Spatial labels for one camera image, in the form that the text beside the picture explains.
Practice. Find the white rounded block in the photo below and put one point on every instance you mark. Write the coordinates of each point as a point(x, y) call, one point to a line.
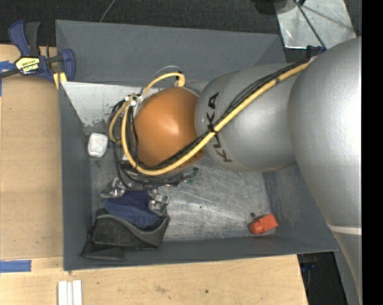
point(97, 145)

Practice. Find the orange-red small block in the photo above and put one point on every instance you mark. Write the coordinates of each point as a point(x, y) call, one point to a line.
point(263, 223)

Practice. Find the blue cloth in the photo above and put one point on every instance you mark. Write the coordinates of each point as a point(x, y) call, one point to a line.
point(132, 210)

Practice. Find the pale wood flat board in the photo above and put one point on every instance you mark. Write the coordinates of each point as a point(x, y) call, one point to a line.
point(29, 170)

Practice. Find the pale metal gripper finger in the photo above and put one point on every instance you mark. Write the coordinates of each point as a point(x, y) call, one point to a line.
point(157, 203)
point(114, 189)

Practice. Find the grey metal bin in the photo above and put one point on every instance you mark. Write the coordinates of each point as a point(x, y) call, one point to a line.
point(216, 202)

